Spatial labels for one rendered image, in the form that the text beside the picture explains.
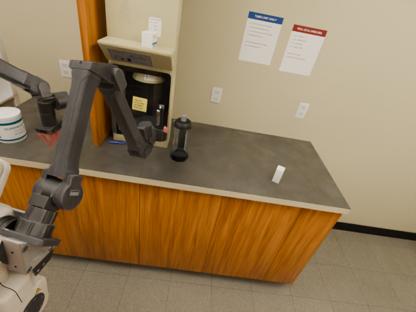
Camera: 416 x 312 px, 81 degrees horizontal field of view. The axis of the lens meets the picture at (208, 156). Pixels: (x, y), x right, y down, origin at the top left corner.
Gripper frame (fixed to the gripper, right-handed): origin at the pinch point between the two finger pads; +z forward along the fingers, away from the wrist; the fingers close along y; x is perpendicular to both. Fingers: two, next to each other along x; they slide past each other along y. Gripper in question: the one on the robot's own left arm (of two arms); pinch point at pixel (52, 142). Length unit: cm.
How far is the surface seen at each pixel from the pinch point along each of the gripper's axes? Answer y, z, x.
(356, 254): 49, 105, -228
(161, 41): 32, -44, -39
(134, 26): 32, -48, -26
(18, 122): 19.1, 5.8, 28.3
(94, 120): 23.9, -0.7, -8.3
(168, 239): 7, 66, -57
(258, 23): 75, -57, -88
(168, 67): 27, -35, -44
